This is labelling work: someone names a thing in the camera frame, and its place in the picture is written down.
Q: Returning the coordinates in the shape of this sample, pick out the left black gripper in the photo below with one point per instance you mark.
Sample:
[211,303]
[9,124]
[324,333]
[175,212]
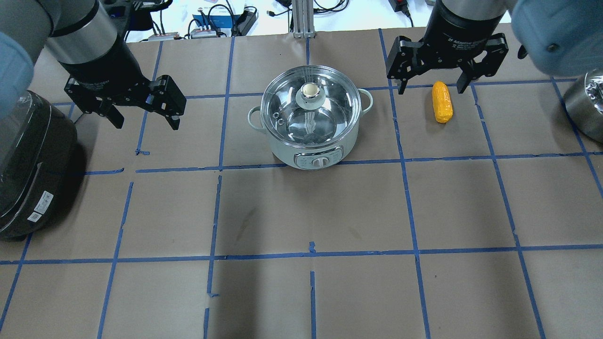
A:
[104,65]

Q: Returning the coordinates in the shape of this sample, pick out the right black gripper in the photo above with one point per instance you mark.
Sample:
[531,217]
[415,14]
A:
[459,34]

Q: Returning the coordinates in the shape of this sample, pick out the yellow corn cob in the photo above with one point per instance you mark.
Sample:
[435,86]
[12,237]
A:
[441,102]

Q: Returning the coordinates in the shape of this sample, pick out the glass pot lid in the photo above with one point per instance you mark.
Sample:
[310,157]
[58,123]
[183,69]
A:
[312,106]

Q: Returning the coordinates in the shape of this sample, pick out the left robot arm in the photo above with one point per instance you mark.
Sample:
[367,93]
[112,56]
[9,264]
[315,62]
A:
[82,38]

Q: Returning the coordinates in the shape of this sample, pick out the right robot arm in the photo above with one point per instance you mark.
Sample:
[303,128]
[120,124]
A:
[561,37]

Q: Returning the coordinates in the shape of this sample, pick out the stainless steel pot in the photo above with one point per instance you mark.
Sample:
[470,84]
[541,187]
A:
[584,104]

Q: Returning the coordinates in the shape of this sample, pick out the pale green electric pot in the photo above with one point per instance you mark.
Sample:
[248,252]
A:
[307,159]

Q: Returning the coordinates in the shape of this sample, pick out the black air fryer appliance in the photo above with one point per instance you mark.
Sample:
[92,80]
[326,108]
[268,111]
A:
[37,142]

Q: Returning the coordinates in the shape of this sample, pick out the black power adapter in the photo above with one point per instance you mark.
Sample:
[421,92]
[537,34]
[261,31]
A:
[245,22]

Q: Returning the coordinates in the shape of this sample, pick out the aluminium frame post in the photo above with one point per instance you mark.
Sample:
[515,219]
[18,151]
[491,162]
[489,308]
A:
[303,19]

